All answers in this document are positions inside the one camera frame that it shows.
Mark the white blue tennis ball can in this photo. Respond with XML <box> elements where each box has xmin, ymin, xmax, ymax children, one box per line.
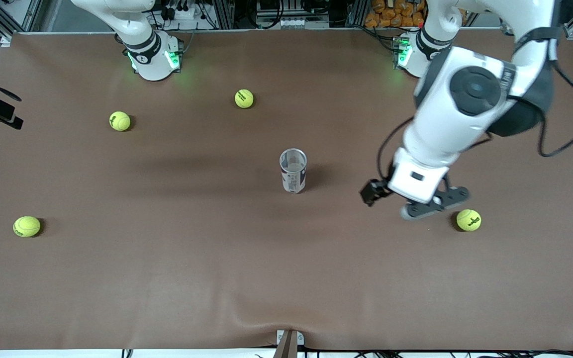
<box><xmin>279</xmin><ymin>148</ymin><xmax>308</xmax><ymax>195</ymax></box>

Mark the yellow tennis ball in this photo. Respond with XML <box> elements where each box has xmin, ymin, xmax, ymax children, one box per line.
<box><xmin>456</xmin><ymin>209</ymin><xmax>482</xmax><ymax>232</ymax></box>
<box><xmin>13</xmin><ymin>216</ymin><xmax>41</xmax><ymax>238</ymax></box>
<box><xmin>234</xmin><ymin>89</ymin><xmax>255</xmax><ymax>109</ymax></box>
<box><xmin>109</xmin><ymin>111</ymin><xmax>131</xmax><ymax>132</ymax></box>

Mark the brown table mat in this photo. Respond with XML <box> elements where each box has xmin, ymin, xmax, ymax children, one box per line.
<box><xmin>0</xmin><ymin>27</ymin><xmax>573</xmax><ymax>352</ymax></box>

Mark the orange snack bags pile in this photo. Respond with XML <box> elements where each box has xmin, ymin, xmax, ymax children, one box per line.
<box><xmin>364</xmin><ymin>0</ymin><xmax>427</xmax><ymax>29</ymax></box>

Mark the grey equipment box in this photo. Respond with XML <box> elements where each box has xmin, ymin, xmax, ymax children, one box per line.
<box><xmin>256</xmin><ymin>0</ymin><xmax>330</xmax><ymax>30</ymax></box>

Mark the white power strip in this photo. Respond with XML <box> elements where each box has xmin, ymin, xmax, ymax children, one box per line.
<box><xmin>164</xmin><ymin>4</ymin><xmax>203</xmax><ymax>21</ymax></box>

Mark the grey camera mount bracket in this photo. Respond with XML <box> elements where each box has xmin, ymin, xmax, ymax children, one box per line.
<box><xmin>276</xmin><ymin>329</ymin><xmax>305</xmax><ymax>358</ymax></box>

